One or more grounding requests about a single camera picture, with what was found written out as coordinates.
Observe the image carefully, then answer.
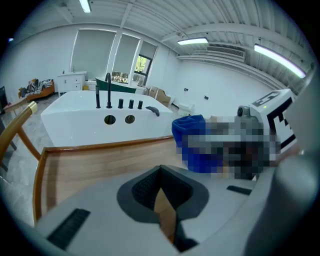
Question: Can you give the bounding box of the dark hand shower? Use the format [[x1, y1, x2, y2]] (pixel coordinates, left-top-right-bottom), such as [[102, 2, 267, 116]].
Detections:
[[145, 106, 161, 117]]

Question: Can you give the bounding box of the person's right forearm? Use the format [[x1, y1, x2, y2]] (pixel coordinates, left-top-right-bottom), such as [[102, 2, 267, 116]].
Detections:
[[271, 144, 301, 168]]

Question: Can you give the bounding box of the short grey roller blind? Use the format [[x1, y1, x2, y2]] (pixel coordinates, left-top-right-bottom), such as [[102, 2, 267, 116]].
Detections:
[[139, 41, 159, 57]]

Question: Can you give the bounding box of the slim black faucet handle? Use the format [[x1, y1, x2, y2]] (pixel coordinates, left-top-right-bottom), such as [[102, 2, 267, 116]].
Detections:
[[95, 84, 102, 109]]

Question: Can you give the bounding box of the white vanity cabinet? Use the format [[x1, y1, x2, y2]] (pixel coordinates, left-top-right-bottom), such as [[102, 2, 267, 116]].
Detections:
[[57, 71, 87, 97]]

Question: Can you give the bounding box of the wooden serving cart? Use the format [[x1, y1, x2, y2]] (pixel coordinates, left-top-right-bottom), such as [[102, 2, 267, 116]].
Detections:
[[0, 101, 191, 245]]

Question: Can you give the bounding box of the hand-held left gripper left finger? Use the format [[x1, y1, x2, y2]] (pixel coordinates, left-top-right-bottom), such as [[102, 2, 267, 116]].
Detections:
[[34, 164, 191, 256]]

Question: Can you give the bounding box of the white toilet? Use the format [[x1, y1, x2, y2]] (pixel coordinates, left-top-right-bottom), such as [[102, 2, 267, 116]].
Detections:
[[178, 102, 196, 116]]

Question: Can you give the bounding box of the black bathtub faucet spout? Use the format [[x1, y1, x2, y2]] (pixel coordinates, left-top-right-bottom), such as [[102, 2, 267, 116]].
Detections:
[[104, 72, 113, 109]]

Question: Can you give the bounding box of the dark framed window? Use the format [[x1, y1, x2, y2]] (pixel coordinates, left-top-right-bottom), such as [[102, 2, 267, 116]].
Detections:
[[133, 53, 154, 87]]

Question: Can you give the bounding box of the wide grey roller blind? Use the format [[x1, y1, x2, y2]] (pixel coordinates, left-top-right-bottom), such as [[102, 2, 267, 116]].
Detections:
[[71, 29, 117, 76]]

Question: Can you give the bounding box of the orange sofa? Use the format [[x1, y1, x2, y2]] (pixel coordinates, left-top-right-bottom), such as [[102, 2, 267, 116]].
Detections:
[[17, 78, 56, 101]]

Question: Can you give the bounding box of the open cardboard box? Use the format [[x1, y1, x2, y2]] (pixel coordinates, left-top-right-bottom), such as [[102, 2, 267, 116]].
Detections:
[[154, 88, 172, 109], [143, 86, 159, 100]]

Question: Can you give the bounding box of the low wooden table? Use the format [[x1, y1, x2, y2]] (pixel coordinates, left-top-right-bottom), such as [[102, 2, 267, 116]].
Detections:
[[3, 96, 29, 114]]

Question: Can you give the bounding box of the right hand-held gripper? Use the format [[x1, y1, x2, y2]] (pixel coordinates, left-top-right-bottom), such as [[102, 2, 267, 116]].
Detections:
[[250, 88, 298, 154]]

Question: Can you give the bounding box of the white bathtub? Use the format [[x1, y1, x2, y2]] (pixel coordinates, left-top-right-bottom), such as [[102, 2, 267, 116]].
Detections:
[[40, 90, 175, 149]]

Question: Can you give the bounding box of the grey gripper camera pod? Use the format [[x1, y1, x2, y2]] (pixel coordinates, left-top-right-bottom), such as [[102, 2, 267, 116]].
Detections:
[[236, 105, 260, 124]]

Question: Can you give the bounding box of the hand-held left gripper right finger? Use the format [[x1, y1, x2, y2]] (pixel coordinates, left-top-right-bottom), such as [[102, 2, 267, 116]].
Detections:
[[159, 164, 258, 253]]

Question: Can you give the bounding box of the blue cloth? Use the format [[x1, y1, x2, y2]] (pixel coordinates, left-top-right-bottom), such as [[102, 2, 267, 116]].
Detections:
[[171, 114, 226, 174]]

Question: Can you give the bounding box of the white ceiling air conditioner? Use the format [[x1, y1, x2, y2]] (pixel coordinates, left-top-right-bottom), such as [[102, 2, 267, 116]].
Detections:
[[206, 46, 246, 60]]

